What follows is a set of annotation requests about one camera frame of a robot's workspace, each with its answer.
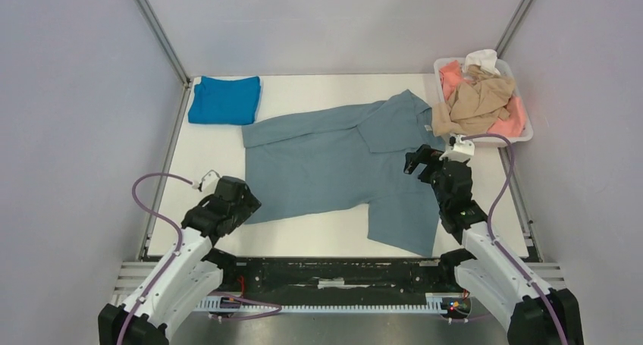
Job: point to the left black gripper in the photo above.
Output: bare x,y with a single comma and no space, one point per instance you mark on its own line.
249,205

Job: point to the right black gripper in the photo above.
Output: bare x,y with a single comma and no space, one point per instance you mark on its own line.
431,166

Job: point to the grey-blue t-shirt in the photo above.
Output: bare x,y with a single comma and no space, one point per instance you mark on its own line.
339,158

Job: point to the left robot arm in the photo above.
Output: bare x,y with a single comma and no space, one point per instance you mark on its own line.
186,273

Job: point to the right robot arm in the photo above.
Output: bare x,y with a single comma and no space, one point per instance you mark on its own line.
530,309

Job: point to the beige t-shirt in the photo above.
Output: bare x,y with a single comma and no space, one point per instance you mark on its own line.
477,101

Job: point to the pink t-shirt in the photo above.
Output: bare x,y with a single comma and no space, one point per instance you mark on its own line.
510,124

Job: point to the folded bright blue t-shirt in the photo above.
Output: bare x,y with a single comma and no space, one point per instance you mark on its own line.
232,102

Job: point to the white plastic basket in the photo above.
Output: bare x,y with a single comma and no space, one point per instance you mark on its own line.
505,70

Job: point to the white t-shirt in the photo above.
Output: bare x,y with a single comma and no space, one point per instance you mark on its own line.
485,59

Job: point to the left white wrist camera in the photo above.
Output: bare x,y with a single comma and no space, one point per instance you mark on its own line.
207,181

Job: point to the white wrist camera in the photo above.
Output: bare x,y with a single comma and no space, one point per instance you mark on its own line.
458,149
207,181

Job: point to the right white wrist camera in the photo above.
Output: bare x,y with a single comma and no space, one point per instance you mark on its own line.
458,149

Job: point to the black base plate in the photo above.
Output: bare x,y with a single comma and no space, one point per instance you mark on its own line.
323,281

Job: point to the aluminium frame rails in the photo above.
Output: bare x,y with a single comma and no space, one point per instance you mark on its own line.
132,275

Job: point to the white cable duct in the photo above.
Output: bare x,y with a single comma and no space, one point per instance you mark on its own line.
433,305

